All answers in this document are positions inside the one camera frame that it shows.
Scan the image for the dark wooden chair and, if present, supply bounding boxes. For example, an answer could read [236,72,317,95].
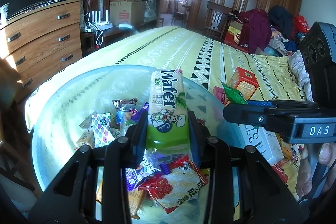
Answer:
[202,1,233,42]

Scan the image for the small green candy packet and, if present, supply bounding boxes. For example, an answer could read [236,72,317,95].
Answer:
[220,81,248,106]

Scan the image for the white wifi router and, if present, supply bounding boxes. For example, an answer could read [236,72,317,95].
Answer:
[81,10,113,32]

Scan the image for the lower cardboard box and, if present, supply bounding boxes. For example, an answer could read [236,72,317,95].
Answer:
[109,1,145,26]

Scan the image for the colourful scale pattern snack packet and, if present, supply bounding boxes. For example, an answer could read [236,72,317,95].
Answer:
[91,113,114,148]

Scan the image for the yellow patterned bed cover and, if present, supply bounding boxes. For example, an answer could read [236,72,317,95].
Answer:
[24,25,313,201]

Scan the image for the red white rice cracker packet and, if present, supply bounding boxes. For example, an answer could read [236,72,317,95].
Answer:
[138,155,209,214]

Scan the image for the purple Govini prunes packet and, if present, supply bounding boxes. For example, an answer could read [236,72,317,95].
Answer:
[125,156,171,191]

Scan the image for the green Wafer packet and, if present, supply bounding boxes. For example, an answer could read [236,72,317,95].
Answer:
[146,69,190,153]

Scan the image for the translucent plastic bowl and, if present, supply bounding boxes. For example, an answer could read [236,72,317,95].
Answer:
[31,64,247,224]

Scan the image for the orange biscuit packet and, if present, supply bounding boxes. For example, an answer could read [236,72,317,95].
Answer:
[96,180,145,221]

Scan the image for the person's right hand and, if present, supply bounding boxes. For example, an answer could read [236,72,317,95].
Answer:
[295,142,336,198]

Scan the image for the orange red carton box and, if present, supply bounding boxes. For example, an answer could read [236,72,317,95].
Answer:
[227,67,259,100]

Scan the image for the white carton box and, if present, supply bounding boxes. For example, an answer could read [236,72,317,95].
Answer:
[239,124,284,165]

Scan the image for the maroon clothes pile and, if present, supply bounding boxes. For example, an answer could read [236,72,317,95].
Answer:
[238,9,272,53]

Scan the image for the wooden chest of drawers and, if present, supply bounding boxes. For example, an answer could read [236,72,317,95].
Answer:
[1,0,82,102]

